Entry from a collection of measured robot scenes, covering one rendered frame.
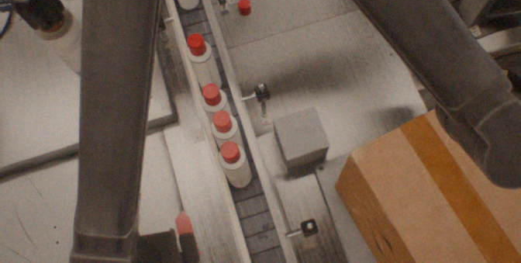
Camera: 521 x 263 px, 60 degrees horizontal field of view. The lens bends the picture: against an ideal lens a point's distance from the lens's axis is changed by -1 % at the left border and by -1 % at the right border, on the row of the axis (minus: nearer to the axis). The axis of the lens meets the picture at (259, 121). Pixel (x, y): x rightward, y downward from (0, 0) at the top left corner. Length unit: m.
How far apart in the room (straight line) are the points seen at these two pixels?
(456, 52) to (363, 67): 0.77
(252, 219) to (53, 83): 0.59
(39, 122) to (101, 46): 0.83
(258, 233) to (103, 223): 0.57
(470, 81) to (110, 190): 0.32
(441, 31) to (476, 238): 0.46
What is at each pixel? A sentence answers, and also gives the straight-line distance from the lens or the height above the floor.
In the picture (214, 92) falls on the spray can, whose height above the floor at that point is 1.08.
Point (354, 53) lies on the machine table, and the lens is 1.17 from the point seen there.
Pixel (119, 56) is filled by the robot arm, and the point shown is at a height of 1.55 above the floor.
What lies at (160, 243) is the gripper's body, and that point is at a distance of 0.61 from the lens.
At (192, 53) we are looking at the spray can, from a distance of 0.92.
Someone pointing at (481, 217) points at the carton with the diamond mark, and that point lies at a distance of 0.80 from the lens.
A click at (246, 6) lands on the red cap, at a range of 1.20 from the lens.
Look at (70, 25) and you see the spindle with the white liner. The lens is 1.03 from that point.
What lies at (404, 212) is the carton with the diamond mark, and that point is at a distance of 0.76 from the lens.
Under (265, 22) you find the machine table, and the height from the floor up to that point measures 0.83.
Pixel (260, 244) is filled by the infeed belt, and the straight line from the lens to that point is 0.97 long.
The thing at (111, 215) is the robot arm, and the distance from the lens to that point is 0.44.
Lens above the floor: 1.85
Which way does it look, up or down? 70 degrees down
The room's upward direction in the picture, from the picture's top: 9 degrees counter-clockwise
